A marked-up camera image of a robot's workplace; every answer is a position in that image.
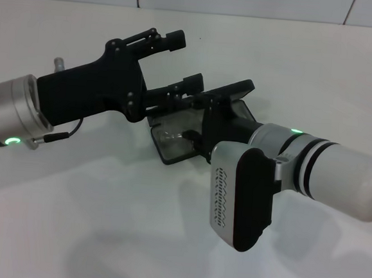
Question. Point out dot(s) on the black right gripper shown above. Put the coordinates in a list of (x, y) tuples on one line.
[(225, 126)]

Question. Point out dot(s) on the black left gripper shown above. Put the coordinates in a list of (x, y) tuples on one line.
[(90, 89)]

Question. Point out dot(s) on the clear white glasses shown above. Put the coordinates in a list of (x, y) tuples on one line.
[(170, 136)]

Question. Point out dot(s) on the black glasses case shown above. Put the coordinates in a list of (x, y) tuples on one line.
[(235, 88)]

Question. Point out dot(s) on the clear left wrist connector plug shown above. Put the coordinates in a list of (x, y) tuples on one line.
[(58, 64)]

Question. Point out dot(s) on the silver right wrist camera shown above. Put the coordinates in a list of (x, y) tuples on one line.
[(242, 195)]

